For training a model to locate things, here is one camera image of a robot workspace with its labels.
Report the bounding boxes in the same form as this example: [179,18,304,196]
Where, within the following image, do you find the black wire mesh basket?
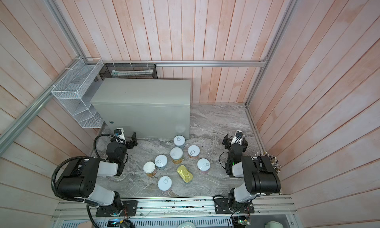
[99,63,158,80]

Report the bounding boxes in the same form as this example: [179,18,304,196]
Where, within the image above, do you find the teal labelled can near cabinet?
[173,135,186,149]

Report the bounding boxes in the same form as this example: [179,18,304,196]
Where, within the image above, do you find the red pencil holder cup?
[256,152,282,174]

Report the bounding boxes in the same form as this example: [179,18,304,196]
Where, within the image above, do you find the gold rectangular sardine tin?
[177,165,194,183]

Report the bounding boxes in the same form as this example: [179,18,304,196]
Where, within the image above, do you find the amber jar white lid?
[143,161,156,177]

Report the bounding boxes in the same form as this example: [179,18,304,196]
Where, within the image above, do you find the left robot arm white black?
[50,128,138,217]

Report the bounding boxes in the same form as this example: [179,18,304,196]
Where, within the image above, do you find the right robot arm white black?
[214,130,281,214]

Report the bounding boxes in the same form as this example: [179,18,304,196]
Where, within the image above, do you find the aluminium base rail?
[51,195,298,221]

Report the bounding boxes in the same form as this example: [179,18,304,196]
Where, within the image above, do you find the white wire mesh shelf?
[51,58,104,129]

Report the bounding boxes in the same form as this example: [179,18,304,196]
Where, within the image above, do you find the grey metal cabinet box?
[91,78,192,139]

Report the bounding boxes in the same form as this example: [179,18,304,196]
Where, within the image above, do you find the yellow can plastic lid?
[170,148,183,164]

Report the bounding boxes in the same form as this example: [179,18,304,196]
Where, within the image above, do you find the orange labelled can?
[188,145,200,159]

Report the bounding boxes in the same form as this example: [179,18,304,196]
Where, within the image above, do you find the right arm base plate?
[213,197,254,214]

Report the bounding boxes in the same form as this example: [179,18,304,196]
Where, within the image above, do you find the pink labelled can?
[197,158,211,174]

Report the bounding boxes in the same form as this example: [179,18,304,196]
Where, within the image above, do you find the pink can front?
[157,176,172,192]

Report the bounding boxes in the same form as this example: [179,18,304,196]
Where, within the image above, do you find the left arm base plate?
[96,200,138,217]

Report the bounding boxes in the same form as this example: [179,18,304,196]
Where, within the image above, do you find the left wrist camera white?
[114,128,125,140]

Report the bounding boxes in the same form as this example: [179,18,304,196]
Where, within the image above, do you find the blue labelled can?
[154,154,168,170]

